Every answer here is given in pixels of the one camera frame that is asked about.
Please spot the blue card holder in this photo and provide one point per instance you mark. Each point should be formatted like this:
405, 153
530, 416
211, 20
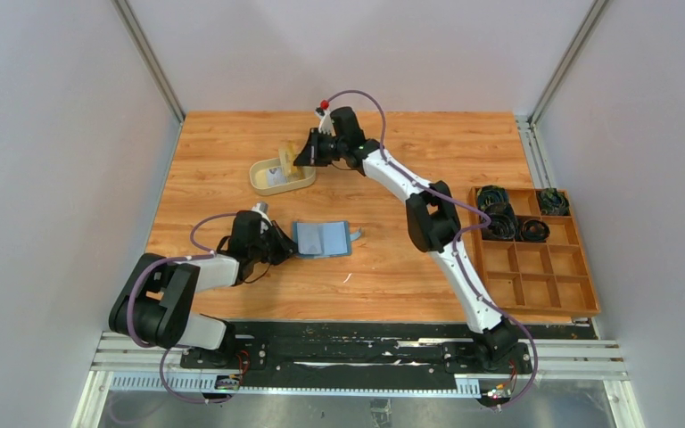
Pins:
324, 240

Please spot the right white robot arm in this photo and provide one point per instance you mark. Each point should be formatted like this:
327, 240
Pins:
434, 228

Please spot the left aluminium corner post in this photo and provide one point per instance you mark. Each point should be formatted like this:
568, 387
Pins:
137, 34

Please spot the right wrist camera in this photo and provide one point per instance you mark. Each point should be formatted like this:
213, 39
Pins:
325, 125

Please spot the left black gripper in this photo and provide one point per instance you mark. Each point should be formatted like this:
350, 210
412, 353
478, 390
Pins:
285, 248

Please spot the right aluminium corner post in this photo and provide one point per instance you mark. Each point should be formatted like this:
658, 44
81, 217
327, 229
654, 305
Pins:
572, 52

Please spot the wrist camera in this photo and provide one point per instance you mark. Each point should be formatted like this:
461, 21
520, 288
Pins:
325, 125
262, 209

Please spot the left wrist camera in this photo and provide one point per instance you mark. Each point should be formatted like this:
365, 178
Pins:
262, 209

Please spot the card in tray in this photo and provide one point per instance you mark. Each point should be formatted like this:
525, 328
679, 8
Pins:
275, 176

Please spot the aluminium rail frame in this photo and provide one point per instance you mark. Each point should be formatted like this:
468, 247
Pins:
118, 365

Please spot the wooden compartment organizer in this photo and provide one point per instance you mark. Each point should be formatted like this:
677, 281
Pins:
531, 258

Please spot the beige oval tray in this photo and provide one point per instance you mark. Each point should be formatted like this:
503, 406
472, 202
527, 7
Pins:
259, 183

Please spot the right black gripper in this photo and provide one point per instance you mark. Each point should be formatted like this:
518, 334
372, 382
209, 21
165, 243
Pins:
312, 154

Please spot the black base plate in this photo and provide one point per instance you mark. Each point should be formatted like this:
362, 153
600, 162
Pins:
347, 356

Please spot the aluminium corner post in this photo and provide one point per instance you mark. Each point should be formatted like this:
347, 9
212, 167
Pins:
572, 52
137, 34

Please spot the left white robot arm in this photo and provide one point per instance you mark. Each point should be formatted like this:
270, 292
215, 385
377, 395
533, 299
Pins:
155, 306

